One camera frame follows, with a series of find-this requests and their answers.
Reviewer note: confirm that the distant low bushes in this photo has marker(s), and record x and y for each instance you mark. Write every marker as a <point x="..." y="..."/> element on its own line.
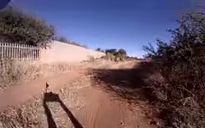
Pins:
<point x="115" y="53"/>

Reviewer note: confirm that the pale sandy bank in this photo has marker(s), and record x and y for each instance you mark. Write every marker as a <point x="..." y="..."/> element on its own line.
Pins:
<point x="66" y="52"/>

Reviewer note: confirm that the red dirt path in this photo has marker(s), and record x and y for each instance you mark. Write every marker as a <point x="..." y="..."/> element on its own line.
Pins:
<point x="103" y="106"/>

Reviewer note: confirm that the dry thorny bushes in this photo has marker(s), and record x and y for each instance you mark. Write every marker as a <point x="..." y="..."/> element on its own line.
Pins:
<point x="186" y="66"/>

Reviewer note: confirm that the pale picket fence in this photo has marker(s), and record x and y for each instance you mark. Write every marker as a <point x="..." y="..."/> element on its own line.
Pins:
<point x="13" y="51"/>

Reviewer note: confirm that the dark green trees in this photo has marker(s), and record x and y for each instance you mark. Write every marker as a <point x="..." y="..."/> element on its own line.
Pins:
<point x="20" y="26"/>

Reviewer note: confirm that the dry grass verge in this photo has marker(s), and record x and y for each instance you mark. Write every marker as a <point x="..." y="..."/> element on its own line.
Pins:
<point x="10" y="71"/>

